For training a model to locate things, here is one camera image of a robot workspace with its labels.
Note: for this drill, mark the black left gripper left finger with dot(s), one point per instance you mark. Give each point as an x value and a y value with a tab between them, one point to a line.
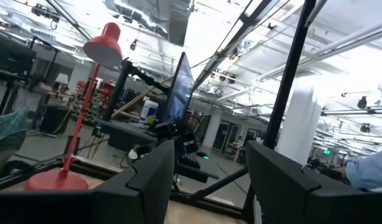
116	205

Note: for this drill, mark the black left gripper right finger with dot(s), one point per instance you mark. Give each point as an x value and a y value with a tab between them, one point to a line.
296	202

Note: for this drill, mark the red desk lamp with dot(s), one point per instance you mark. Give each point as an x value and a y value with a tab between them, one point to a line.
57	182

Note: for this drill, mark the white pillar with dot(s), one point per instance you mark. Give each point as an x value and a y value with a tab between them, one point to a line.
300	124

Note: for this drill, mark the backlit keyboard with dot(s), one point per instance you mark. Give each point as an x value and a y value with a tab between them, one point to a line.
189	161

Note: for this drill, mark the white plastic bottle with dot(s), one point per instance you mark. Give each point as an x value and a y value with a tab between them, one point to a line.
148	110

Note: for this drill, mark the black floor cabinet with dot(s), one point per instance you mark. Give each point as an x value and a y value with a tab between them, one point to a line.
54	119

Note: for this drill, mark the red storage rack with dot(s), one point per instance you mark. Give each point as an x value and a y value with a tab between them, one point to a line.
94	93

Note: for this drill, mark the flat desk monitor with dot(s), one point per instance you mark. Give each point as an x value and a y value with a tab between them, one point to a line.
180	93

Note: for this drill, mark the white shade lamp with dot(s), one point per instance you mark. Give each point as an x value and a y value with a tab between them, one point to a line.
62	79

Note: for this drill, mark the black background monitor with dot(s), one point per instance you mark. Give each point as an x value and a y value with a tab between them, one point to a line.
10	53

